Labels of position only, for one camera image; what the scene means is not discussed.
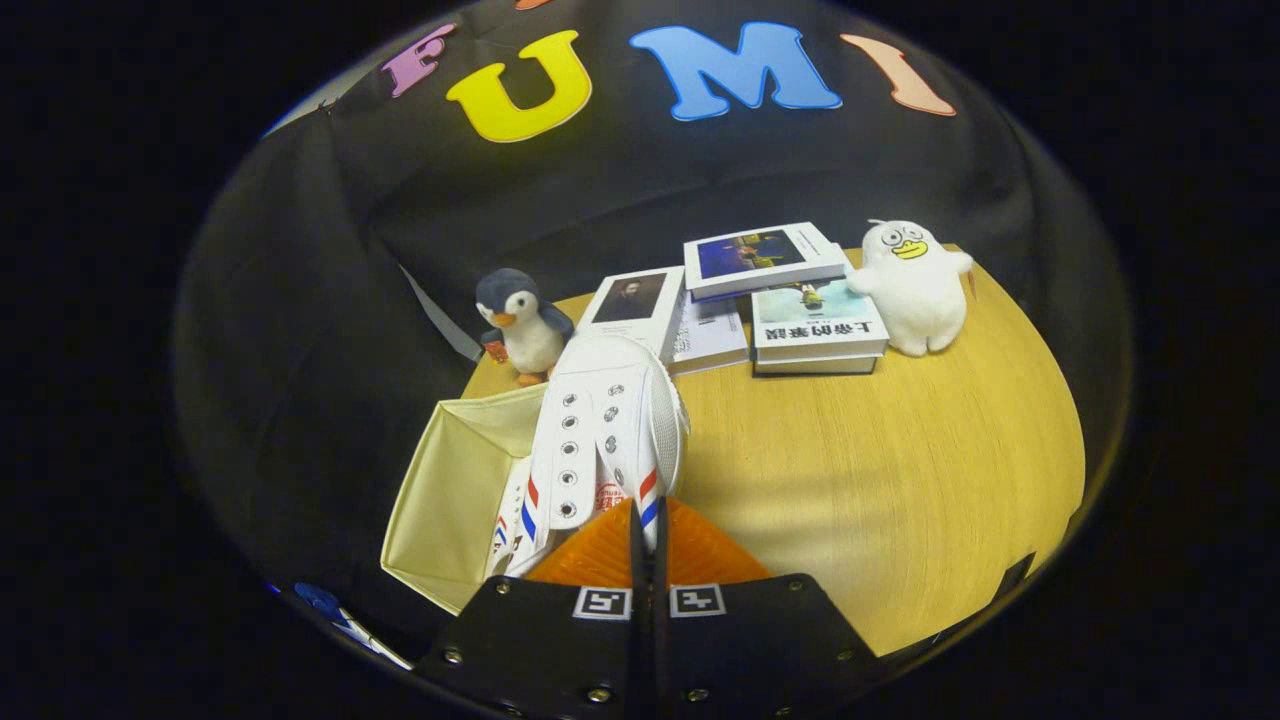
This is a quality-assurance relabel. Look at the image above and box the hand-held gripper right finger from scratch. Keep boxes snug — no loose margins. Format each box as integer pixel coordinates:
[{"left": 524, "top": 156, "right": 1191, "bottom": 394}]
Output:
[{"left": 655, "top": 497, "right": 881, "bottom": 720}]

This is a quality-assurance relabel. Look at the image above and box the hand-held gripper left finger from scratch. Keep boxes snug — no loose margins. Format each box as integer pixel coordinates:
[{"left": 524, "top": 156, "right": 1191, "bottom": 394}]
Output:
[{"left": 415, "top": 498, "right": 643, "bottom": 720}]

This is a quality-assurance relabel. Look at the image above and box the white canvas shoe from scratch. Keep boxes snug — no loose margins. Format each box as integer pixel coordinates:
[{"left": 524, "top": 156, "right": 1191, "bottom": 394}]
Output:
[
  {"left": 485, "top": 455, "right": 536, "bottom": 579},
  {"left": 505, "top": 335, "right": 691, "bottom": 579}
]

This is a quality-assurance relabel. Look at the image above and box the cream fabric storage box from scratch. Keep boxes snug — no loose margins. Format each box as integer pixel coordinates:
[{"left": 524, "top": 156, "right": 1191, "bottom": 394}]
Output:
[{"left": 380, "top": 383, "right": 551, "bottom": 616}]

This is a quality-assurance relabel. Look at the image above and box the white and blue device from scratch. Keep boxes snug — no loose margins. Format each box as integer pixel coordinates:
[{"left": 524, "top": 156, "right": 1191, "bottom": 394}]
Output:
[{"left": 290, "top": 582, "right": 413, "bottom": 671}]

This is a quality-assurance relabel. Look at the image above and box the penguin plush toy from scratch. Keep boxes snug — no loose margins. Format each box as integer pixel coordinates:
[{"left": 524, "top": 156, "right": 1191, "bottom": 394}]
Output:
[{"left": 475, "top": 267, "right": 577, "bottom": 388}]

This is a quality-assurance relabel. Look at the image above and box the white text-covered book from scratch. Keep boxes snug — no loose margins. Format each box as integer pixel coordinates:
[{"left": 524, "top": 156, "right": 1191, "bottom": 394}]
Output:
[{"left": 668, "top": 292, "right": 751, "bottom": 376}]

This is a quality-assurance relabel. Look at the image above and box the book with pale green cover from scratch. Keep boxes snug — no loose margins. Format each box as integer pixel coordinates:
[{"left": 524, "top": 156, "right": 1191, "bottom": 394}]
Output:
[{"left": 750, "top": 280, "right": 891, "bottom": 363}]

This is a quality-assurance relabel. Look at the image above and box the book with portrait cover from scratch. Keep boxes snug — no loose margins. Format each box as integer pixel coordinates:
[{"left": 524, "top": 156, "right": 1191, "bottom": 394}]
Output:
[{"left": 577, "top": 266, "right": 687, "bottom": 363}]

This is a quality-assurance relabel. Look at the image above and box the black backdrop cloth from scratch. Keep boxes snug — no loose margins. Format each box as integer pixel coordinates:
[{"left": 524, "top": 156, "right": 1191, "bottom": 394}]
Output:
[{"left": 175, "top": 0, "right": 1126, "bottom": 641}]

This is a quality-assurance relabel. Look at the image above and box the white duck plush toy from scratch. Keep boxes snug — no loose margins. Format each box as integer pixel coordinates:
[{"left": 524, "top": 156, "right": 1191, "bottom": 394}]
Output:
[{"left": 845, "top": 220, "right": 975, "bottom": 358}]

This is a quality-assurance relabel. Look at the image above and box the book with blue picture cover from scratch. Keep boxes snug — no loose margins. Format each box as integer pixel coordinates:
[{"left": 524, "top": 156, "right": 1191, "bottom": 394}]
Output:
[{"left": 683, "top": 222, "right": 851, "bottom": 303}]

